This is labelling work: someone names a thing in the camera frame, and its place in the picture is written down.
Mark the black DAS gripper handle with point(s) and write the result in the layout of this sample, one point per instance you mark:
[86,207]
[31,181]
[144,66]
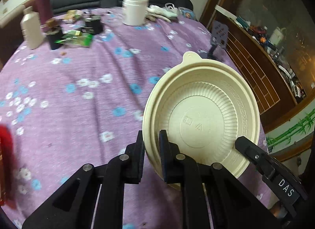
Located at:
[281,181]

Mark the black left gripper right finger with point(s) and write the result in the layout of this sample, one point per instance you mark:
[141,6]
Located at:
[211,196]

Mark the large cream plastic bowl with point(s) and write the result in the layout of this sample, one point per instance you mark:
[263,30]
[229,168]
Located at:
[204,106]

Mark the white plastic jar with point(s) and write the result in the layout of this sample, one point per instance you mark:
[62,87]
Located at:
[134,12]

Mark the black cylinder with spool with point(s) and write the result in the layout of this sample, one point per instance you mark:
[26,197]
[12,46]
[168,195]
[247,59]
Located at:
[53,33]

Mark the purple thermos bottle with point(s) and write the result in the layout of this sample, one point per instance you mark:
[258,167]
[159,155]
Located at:
[45,12]

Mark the beige plastic bottle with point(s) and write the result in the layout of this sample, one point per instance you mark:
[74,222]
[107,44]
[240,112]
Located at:
[31,28]

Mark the black round tin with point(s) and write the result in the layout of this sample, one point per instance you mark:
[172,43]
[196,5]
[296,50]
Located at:
[93,24]

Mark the yellow snack packet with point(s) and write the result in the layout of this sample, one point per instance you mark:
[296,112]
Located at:
[72,16]

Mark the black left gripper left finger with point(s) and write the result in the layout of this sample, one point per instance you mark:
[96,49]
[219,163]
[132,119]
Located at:
[93,196]

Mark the green plastic wrapper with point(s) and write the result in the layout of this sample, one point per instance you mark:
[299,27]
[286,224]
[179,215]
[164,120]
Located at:
[75,38]

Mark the purple phone stand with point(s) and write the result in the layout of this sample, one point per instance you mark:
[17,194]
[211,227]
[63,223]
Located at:
[219,36]

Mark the white cloth gloves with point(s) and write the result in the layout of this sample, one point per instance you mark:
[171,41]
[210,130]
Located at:
[154,12]

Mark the wooden cabinet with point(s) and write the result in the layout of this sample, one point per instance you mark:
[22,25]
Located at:
[295,18]

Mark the purple floral tablecloth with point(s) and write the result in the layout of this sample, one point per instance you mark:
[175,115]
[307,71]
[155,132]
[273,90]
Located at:
[73,106]

